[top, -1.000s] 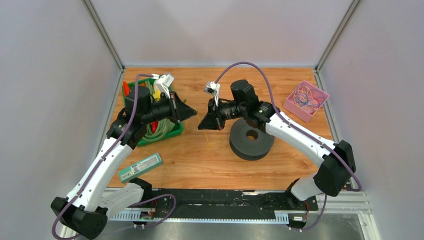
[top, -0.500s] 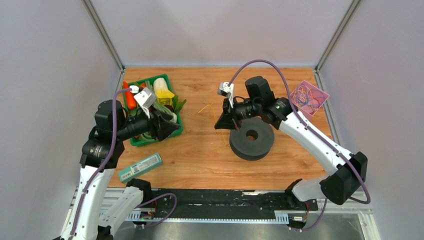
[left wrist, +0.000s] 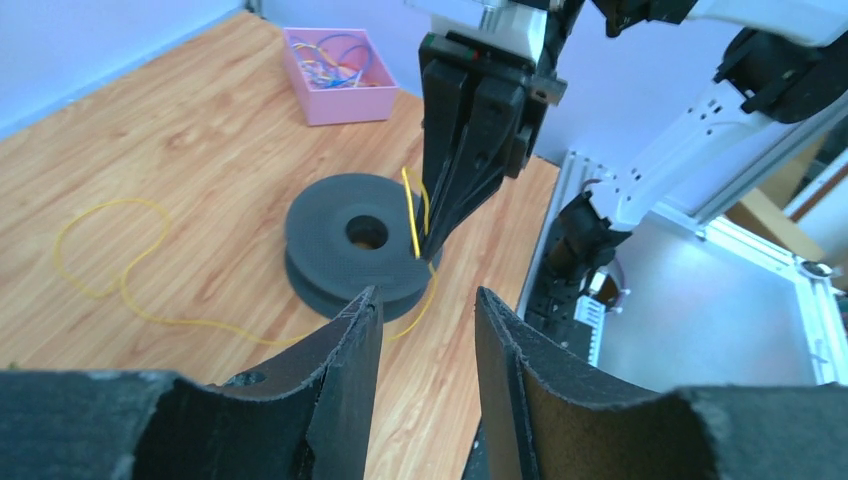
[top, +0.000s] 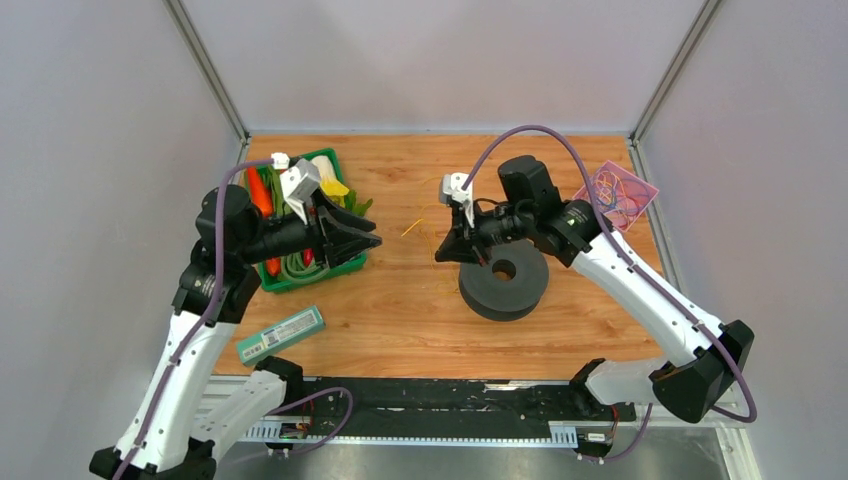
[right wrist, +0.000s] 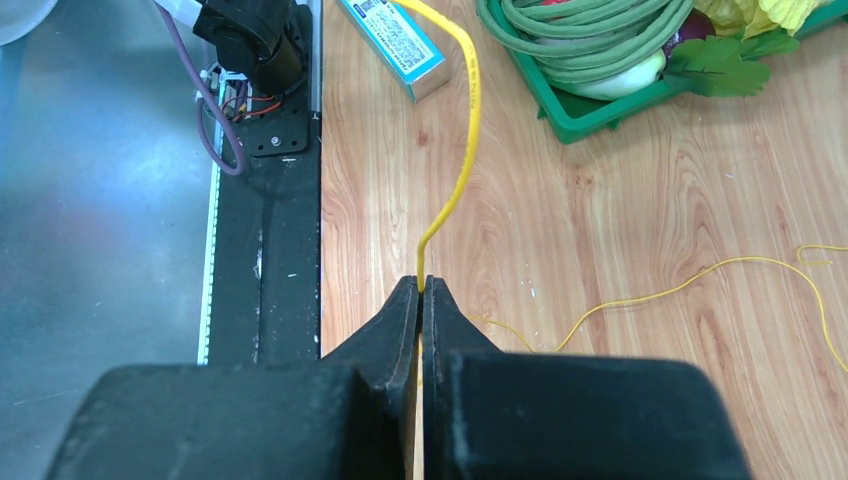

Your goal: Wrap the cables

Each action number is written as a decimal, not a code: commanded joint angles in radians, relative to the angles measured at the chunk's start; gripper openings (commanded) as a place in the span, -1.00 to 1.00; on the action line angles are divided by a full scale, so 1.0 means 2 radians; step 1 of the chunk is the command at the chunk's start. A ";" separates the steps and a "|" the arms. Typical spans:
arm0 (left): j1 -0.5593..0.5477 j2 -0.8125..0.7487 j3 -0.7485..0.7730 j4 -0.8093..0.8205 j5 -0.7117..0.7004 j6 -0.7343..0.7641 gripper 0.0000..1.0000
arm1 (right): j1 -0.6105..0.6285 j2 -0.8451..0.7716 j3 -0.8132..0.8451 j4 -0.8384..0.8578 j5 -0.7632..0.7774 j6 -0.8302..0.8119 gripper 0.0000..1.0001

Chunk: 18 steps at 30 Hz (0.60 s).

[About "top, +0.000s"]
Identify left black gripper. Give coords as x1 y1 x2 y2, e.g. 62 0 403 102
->
239 184 382 267

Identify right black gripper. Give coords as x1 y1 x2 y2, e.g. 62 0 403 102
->
435 198 533 268

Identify yellow cable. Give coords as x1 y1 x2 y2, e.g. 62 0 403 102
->
400 175 465 298

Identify dark grey cable spool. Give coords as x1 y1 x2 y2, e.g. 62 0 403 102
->
458 240 549 322

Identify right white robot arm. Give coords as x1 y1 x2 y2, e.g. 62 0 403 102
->
435 155 754 423

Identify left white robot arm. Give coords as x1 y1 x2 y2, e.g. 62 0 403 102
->
89 185 381 479

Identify green leafy vegetable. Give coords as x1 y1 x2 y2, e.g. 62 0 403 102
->
344 190 373 217

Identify red chili pepper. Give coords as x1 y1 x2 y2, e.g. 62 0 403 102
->
302 249 314 267

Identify yellow white cabbage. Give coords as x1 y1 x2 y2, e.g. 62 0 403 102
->
310 155 349 198

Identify green long beans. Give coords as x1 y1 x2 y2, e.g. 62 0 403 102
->
281 253 330 286

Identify small red pepper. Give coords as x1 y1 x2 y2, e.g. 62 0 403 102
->
264 257 282 278

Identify green plastic tray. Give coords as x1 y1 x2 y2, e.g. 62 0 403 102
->
242 148 366 293

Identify orange carrot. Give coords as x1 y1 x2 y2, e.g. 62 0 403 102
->
245 167 274 218

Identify teal rectangular box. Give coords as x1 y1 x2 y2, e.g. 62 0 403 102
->
237 306 326 367

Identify pink plastic box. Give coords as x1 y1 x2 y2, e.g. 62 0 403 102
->
590 161 659 232

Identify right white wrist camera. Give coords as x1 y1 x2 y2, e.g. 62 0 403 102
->
438 172 475 228

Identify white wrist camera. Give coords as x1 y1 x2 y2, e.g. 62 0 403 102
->
438 172 475 228
279 158 321 225

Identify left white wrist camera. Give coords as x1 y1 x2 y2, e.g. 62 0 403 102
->
279 158 321 225

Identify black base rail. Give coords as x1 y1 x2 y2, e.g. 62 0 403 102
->
277 377 637 455

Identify coloured cables bundle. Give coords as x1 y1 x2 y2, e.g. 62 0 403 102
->
589 168 654 223

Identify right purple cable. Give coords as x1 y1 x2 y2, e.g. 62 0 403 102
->
462 124 758 425

